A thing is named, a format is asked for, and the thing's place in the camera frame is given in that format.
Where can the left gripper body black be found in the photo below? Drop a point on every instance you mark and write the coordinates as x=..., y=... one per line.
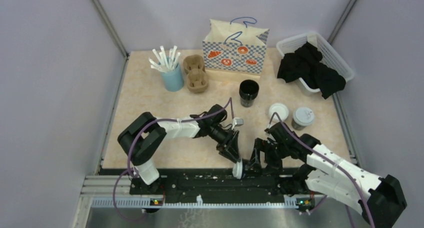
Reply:
x=221, y=137

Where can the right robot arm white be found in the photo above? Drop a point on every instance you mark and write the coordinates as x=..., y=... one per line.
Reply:
x=379, y=200

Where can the cardboard cup carrier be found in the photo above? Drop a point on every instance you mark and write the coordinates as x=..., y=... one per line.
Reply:
x=197, y=80

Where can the blue straw holder cup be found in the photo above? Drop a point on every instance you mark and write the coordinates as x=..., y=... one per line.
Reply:
x=173, y=80

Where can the checkered paper takeout bag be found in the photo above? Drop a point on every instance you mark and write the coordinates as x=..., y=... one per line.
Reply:
x=235, y=46

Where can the stack of white lids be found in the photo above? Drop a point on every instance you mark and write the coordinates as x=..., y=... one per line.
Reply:
x=278, y=112

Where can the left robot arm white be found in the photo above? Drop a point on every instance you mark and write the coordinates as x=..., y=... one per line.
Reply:
x=142, y=137

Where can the black cloth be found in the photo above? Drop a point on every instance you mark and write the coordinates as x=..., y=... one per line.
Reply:
x=305, y=63

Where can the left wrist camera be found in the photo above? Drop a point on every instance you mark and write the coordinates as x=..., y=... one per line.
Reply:
x=237, y=122

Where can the black coffee cup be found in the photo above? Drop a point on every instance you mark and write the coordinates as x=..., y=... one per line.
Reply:
x=248, y=171
x=297, y=125

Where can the stack of black cups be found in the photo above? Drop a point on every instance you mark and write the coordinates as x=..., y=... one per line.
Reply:
x=248, y=91

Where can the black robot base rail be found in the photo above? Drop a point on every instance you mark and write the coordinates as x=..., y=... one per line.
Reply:
x=218, y=187

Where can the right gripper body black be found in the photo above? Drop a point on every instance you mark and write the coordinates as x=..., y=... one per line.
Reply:
x=275, y=152

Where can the white plastic basket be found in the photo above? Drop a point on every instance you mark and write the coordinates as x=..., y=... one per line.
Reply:
x=330, y=57

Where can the white wrapped straws bundle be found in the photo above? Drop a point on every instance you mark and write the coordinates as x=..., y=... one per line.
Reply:
x=166, y=63

